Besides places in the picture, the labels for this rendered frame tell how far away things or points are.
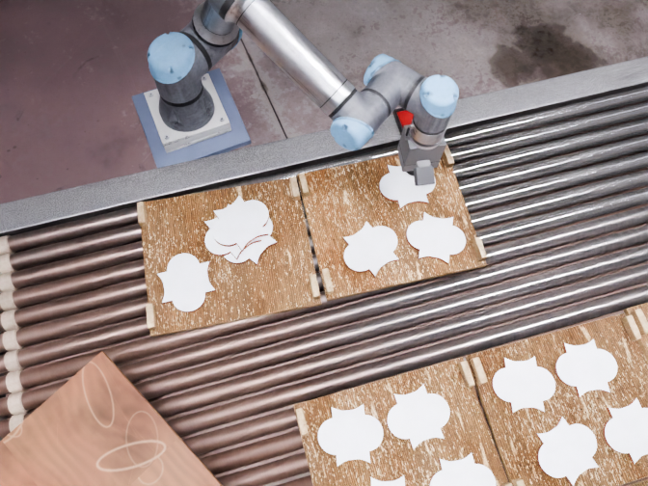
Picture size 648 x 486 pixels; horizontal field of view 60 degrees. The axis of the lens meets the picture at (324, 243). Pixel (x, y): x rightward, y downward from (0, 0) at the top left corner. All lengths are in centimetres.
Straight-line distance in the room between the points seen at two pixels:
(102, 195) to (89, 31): 172
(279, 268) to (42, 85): 195
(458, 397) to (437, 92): 68
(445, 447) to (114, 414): 71
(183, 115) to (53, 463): 88
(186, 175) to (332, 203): 40
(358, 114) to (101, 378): 76
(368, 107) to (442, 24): 204
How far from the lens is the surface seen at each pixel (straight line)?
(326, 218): 143
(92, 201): 157
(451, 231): 145
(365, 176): 149
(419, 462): 133
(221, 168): 153
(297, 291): 136
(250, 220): 138
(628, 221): 167
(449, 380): 136
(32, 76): 312
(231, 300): 137
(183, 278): 139
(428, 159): 132
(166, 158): 163
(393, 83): 116
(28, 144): 291
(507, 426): 138
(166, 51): 149
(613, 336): 152
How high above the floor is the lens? 224
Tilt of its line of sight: 69 degrees down
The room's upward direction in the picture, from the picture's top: 4 degrees clockwise
